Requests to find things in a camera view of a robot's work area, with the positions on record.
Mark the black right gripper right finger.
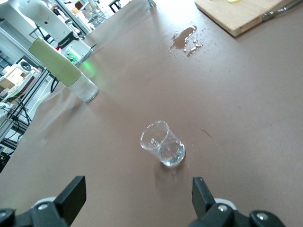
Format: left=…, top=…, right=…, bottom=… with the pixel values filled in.
left=189, top=176, right=286, bottom=227

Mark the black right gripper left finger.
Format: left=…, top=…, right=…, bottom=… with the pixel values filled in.
left=0, top=175, right=86, bottom=227

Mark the small clear glass measuring cup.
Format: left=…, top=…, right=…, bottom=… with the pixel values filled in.
left=139, top=120, right=186, bottom=167

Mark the aluminium storage rack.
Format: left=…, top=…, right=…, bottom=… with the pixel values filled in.
left=0, top=26, right=60, bottom=172

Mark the brown table cover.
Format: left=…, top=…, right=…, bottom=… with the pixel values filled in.
left=0, top=0, right=303, bottom=227

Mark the green sleeved glass bottle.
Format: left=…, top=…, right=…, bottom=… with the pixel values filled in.
left=28, top=36, right=99, bottom=103

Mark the liquid spill puddle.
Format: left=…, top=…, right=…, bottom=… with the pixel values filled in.
left=168, top=25, right=204, bottom=58

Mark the wooden cutting board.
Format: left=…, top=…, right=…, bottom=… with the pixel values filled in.
left=194, top=0, right=303, bottom=38

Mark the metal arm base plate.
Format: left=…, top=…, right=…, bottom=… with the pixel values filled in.
left=68, top=47, right=97, bottom=66

